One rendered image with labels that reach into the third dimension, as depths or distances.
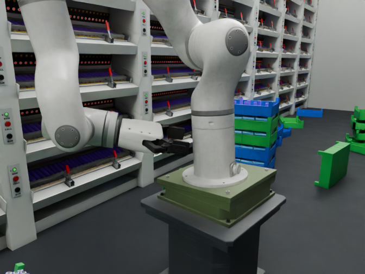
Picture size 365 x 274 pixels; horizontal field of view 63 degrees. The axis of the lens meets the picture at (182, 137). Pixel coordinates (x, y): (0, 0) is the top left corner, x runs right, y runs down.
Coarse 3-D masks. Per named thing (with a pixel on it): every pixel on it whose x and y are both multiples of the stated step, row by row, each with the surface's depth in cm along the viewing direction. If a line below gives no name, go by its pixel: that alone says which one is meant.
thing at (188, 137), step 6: (186, 120) 221; (174, 126) 208; (180, 126) 213; (186, 126) 216; (186, 132) 205; (168, 138) 183; (186, 138) 203; (192, 144) 203; (156, 156) 172; (162, 156) 178; (168, 156) 184
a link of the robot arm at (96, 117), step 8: (88, 112) 66; (96, 112) 67; (104, 112) 68; (96, 120) 66; (104, 120) 66; (96, 128) 65; (48, 136) 65; (96, 136) 66; (88, 144) 68; (96, 144) 68
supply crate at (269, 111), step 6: (252, 102) 176; (264, 102) 172; (270, 102) 151; (276, 102) 168; (234, 108) 161; (240, 108) 159; (246, 108) 158; (252, 108) 156; (258, 108) 155; (264, 108) 154; (270, 108) 152; (276, 108) 163; (240, 114) 160; (246, 114) 159; (252, 114) 157; (258, 114) 156; (264, 114) 154; (270, 114) 153
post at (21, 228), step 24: (0, 0) 96; (0, 24) 97; (0, 96) 100; (0, 120) 101; (0, 144) 102; (0, 168) 103; (24, 168) 110; (0, 192) 106; (24, 192) 111; (24, 216) 113; (24, 240) 114
